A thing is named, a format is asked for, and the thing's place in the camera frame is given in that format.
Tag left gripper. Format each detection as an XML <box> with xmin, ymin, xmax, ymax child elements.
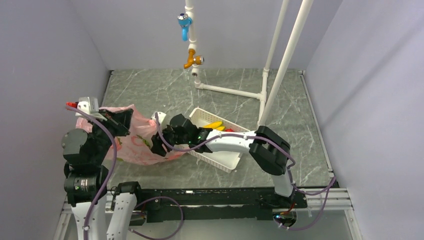
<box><xmin>87</xmin><ymin>107</ymin><xmax>134</xmax><ymax>164</ymax></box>

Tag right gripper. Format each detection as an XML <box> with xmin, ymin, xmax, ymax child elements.
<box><xmin>149</xmin><ymin>121</ymin><xmax>190</xmax><ymax>158</ymax></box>

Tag pink plastic bag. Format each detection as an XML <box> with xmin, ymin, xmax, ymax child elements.
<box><xmin>75</xmin><ymin>104</ymin><xmax>186</xmax><ymax>167</ymax></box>

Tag yellow fake bananas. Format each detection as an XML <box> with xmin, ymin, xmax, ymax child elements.
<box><xmin>203</xmin><ymin>121</ymin><xmax>226</xmax><ymax>131</ymax></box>

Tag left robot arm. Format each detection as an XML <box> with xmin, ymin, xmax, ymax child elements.
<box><xmin>61</xmin><ymin>108</ymin><xmax>144</xmax><ymax>240</ymax></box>

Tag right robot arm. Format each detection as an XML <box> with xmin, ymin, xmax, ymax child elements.
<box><xmin>150</xmin><ymin>112</ymin><xmax>295</xmax><ymax>208</ymax></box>

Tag white plastic basket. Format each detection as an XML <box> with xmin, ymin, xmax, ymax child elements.
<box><xmin>188</xmin><ymin>107</ymin><xmax>253</xmax><ymax>173</ymax></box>

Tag orange faucet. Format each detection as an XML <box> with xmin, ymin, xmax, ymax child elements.
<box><xmin>183</xmin><ymin>48</ymin><xmax>205</xmax><ymax>69</ymax></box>

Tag blue faucet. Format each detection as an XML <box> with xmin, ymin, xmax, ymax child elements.
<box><xmin>177</xmin><ymin>13</ymin><xmax>192</xmax><ymax>42</ymax></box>

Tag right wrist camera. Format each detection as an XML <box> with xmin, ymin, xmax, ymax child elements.
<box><xmin>151</xmin><ymin>111</ymin><xmax>169</xmax><ymax>129</ymax></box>

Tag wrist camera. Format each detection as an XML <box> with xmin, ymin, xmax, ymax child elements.
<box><xmin>66</xmin><ymin>96</ymin><xmax>106</xmax><ymax>120</ymax></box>
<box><xmin>151</xmin><ymin>111</ymin><xmax>169</xmax><ymax>129</ymax></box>

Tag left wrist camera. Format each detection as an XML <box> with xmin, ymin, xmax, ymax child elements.
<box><xmin>66</xmin><ymin>96</ymin><xmax>106</xmax><ymax>120</ymax></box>

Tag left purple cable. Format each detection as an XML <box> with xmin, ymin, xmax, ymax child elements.
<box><xmin>67</xmin><ymin>104</ymin><xmax>118</xmax><ymax>240</ymax></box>

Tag purple cable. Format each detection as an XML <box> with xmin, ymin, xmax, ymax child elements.
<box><xmin>67</xmin><ymin>104</ymin><xmax>118</xmax><ymax>240</ymax></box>
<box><xmin>153</xmin><ymin>112</ymin><xmax>337</xmax><ymax>232</ymax></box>

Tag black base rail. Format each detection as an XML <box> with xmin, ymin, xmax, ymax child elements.
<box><xmin>135</xmin><ymin>187</ymin><xmax>308</xmax><ymax>223</ymax></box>

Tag white pipe frame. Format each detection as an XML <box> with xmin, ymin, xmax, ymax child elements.
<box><xmin>183</xmin><ymin>0</ymin><xmax>314</xmax><ymax>126</ymax></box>

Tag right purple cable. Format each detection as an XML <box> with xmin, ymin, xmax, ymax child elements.
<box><xmin>153</xmin><ymin>112</ymin><xmax>337</xmax><ymax>232</ymax></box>

